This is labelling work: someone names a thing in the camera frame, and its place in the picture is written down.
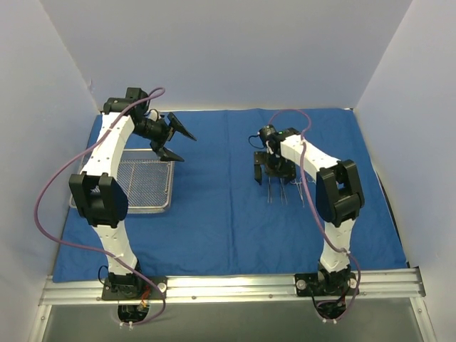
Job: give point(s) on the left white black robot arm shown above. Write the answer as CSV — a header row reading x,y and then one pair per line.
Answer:
x,y
115,131

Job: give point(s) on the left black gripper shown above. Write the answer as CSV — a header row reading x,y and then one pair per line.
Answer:
x,y
165,133

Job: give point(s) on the steel tweezers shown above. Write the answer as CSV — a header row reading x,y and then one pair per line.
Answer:
x,y
283,192
269,191

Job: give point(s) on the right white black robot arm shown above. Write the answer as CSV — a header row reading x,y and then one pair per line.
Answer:
x,y
332,187

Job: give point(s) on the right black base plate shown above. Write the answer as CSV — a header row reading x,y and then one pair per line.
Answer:
x,y
323,284

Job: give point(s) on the aluminium front rail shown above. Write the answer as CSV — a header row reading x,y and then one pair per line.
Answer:
x,y
385,284

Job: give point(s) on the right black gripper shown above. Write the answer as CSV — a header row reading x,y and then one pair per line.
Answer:
x,y
272,171

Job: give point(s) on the wire mesh instrument tray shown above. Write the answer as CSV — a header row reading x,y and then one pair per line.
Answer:
x,y
149,185

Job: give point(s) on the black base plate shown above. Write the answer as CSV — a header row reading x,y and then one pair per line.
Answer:
x,y
127,287
323,284

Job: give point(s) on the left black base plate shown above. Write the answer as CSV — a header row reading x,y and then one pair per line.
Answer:
x,y
127,287

